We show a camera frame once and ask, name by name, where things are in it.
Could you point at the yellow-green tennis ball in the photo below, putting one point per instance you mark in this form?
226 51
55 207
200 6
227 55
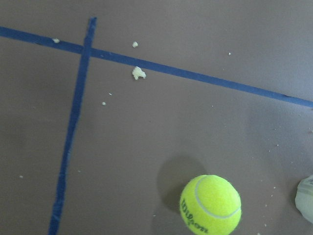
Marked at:
210 205

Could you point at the clear tennis ball can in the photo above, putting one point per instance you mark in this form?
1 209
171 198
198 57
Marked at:
304 198

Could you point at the white foam crumb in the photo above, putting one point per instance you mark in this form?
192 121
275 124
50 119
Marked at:
138 73

